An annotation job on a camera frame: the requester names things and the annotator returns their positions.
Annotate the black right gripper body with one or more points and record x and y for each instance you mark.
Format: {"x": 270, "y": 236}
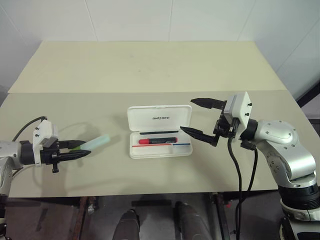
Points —
{"x": 225, "y": 127}

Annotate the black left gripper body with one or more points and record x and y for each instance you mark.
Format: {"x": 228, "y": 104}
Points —
{"x": 47, "y": 155}

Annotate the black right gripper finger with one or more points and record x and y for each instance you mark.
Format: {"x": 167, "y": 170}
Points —
{"x": 200, "y": 135}
{"x": 210, "y": 103}

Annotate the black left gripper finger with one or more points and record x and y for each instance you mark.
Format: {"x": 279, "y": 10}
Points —
{"x": 72, "y": 143}
{"x": 72, "y": 155}

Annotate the light green marker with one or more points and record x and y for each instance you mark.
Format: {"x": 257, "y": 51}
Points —
{"x": 100, "y": 141}

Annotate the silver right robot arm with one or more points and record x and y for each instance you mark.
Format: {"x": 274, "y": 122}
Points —
{"x": 280, "y": 135}

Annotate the white plastic pencil case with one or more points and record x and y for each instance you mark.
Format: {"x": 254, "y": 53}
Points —
{"x": 160, "y": 130}

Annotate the red marker with black body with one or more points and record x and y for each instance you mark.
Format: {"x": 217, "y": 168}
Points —
{"x": 157, "y": 141}

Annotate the thin red and blue pencil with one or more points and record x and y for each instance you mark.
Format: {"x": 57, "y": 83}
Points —
{"x": 152, "y": 145}

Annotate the thin black pen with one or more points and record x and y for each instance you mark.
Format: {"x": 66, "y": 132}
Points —
{"x": 160, "y": 131}

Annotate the rusty metal table leg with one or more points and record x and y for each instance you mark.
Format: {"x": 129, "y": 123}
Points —
{"x": 220, "y": 217}
{"x": 86, "y": 217}

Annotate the dark rounded shape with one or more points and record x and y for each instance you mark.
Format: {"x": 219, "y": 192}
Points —
{"x": 192, "y": 222}
{"x": 128, "y": 225}

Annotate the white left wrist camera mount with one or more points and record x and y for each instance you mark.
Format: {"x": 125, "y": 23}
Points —
{"x": 41, "y": 130}

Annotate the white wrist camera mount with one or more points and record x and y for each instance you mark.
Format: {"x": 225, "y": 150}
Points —
{"x": 241, "y": 106}
{"x": 41, "y": 130}

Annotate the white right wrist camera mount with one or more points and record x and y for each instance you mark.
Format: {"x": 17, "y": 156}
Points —
{"x": 241, "y": 106}

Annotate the dark metal frame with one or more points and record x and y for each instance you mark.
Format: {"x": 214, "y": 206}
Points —
{"x": 310, "y": 105}

